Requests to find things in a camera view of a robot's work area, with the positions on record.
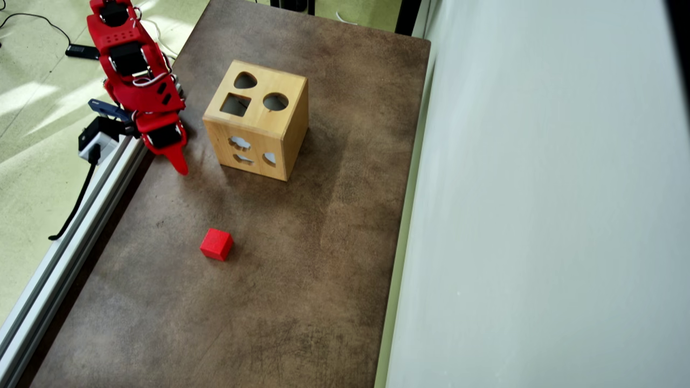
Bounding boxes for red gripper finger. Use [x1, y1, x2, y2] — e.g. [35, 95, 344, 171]
[161, 143, 190, 176]

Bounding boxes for red cube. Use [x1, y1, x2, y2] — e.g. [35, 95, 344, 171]
[199, 227, 234, 262]

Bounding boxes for black furniture base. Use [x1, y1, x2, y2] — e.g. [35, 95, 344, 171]
[270, 0, 316, 16]

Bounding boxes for aluminium profile rail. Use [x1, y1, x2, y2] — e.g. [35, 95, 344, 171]
[0, 135, 150, 388]

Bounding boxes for long white servo wire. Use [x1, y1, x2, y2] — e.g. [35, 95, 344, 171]
[129, 5, 174, 75]

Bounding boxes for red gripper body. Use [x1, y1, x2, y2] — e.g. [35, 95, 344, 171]
[134, 110, 190, 157]

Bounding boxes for white floor cable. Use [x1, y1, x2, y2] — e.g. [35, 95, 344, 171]
[141, 18, 179, 59]

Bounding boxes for black vertical post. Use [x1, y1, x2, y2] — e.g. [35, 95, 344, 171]
[395, 0, 423, 36]

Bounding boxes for black floor cable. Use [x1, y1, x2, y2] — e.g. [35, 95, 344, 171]
[0, 11, 72, 48]

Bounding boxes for wooden shape sorter box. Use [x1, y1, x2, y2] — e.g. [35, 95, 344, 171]
[203, 59, 309, 182]

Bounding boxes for black power adapter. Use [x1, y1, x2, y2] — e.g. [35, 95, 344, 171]
[65, 44, 101, 60]

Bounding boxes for white looped servo wire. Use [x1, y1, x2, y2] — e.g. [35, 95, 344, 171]
[132, 72, 171, 88]

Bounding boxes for blue table clamp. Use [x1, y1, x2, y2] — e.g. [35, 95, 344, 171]
[88, 99, 133, 124]

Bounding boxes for black camera cable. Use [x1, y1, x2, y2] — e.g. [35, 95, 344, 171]
[47, 144, 103, 241]

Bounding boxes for black and white wrist camera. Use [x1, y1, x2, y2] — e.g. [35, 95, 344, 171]
[78, 115, 135, 163]

